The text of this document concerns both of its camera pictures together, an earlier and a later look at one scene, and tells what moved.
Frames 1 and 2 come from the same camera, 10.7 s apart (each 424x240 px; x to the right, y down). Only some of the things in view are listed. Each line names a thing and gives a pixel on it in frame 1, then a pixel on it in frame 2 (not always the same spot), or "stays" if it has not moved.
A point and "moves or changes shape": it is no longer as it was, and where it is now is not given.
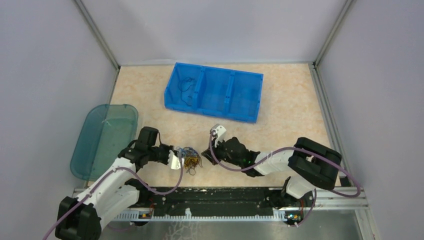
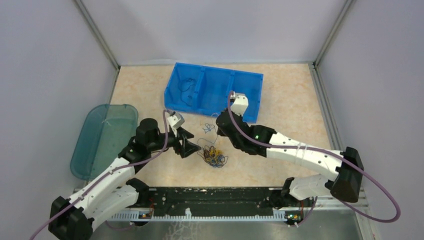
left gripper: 168,147 -> 188,147
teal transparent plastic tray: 109,129 stays
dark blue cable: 185,89 stays
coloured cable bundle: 191,159 moves or changes shape
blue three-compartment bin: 231,94 stays
